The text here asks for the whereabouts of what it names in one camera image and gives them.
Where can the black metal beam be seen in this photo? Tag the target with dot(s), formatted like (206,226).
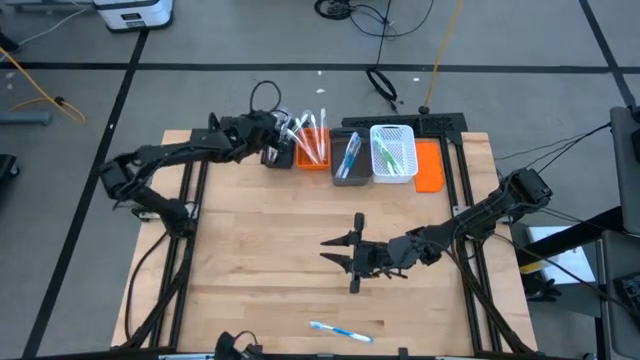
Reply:
(575,235)

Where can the grey plastic bin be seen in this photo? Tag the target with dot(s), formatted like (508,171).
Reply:
(362,172)

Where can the black perforated plastic tray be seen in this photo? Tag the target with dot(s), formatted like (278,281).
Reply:
(440,122)

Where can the blue white toothbrush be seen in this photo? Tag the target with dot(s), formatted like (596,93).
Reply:
(355,142)
(342,331)
(344,167)
(350,156)

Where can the black aluminium table frame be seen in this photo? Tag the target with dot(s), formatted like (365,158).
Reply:
(200,165)

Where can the orange plastic basket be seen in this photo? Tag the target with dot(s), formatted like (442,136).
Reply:
(302,165)

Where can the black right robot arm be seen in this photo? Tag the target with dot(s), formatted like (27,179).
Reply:
(480,215)

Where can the grey furniture panel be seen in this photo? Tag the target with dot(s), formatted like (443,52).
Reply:
(612,325)

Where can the white box appliance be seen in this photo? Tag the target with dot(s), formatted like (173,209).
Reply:
(132,15)

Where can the white perforated plastic basket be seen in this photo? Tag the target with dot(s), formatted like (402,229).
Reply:
(410,150)

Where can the black chair caster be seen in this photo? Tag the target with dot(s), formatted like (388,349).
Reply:
(7,167)

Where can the orange flat plastic lid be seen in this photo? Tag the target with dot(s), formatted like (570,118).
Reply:
(429,167)

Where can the black plastic bin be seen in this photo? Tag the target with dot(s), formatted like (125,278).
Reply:
(285,161)

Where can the white board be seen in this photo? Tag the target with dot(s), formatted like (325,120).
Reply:
(565,265)

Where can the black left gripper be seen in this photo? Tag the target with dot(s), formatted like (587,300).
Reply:
(257,136)

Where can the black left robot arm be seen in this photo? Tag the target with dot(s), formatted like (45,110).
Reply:
(165,152)

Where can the grey metal bar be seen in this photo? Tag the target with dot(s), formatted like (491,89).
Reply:
(25,118)

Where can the purple white toothbrush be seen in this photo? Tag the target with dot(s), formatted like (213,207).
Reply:
(286,116)
(270,154)
(291,136)
(301,122)

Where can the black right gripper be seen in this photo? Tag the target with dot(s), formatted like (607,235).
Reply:
(372,257)

